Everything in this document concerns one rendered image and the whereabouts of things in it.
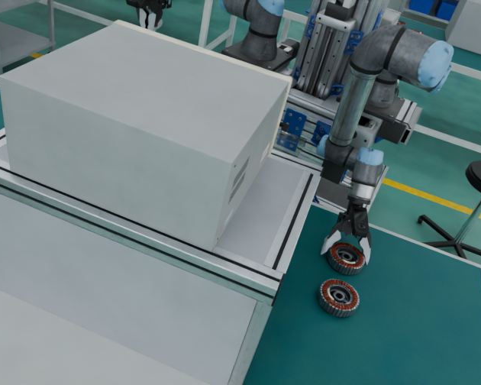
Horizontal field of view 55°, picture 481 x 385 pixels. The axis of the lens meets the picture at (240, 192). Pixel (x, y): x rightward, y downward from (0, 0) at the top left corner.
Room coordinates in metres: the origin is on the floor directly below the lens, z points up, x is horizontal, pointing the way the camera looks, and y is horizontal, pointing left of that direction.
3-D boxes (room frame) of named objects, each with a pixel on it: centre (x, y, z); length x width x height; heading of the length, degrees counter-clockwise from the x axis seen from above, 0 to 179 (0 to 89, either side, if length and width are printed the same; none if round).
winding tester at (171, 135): (0.83, 0.20, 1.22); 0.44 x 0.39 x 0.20; 80
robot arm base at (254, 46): (1.84, 0.07, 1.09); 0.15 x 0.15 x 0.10
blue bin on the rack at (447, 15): (7.08, -2.20, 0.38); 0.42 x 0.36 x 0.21; 171
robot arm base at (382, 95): (1.69, -0.40, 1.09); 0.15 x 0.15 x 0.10
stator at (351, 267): (1.07, -0.37, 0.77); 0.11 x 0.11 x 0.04
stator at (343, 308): (0.90, -0.34, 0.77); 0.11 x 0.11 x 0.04
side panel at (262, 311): (0.69, -0.12, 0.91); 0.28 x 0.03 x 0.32; 170
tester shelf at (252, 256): (0.83, 0.19, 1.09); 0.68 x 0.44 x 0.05; 80
